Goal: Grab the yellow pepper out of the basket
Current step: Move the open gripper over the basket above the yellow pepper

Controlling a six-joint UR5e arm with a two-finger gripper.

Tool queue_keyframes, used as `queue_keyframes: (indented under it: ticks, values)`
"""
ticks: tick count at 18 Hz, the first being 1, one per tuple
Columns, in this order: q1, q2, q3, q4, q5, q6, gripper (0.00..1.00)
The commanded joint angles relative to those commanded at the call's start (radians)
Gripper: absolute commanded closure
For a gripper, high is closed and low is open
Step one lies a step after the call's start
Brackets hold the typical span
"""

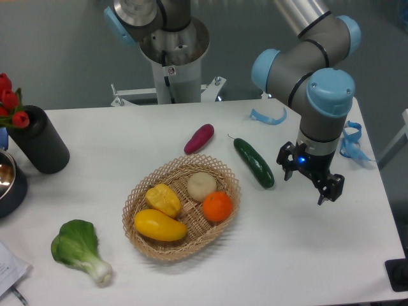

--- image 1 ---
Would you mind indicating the black device at corner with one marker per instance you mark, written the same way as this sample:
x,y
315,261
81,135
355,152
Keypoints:
x,y
397,274

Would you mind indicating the white paper sheets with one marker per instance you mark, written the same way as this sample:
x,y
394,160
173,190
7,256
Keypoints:
x,y
13,269

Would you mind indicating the black cylindrical vase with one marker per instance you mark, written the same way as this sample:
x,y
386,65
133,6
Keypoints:
x,y
40,142

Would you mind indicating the blue ribbon at edge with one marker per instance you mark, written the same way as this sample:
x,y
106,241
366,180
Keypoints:
x,y
350,142

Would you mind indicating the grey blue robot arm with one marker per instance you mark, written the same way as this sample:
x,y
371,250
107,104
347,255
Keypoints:
x,y
305,79

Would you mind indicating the orange fruit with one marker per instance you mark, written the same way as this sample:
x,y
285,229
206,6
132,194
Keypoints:
x,y
217,206

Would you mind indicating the black metal bowl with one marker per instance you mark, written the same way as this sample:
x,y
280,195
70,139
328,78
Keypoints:
x,y
13,184

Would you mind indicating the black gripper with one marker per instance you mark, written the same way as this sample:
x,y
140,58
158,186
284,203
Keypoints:
x,y
315,168

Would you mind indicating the black pen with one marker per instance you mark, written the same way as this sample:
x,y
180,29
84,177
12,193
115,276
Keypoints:
x,y
20,297

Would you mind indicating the dark green cucumber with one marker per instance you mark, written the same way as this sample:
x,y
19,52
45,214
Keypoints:
x,y
255,162

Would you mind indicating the yellow mango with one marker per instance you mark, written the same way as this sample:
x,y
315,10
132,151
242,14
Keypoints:
x,y
158,226

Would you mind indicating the green bok choy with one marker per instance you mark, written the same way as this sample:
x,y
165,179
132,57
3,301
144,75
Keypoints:
x,y
76,245

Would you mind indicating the yellow bell pepper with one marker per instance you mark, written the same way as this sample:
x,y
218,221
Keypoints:
x,y
163,198

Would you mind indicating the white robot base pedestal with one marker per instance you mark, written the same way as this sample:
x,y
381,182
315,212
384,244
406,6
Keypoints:
x,y
175,59

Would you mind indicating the purple sweet potato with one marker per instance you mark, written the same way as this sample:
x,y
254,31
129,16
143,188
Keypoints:
x,y
199,139

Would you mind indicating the red artificial tulips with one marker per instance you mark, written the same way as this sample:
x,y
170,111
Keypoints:
x,y
13,114

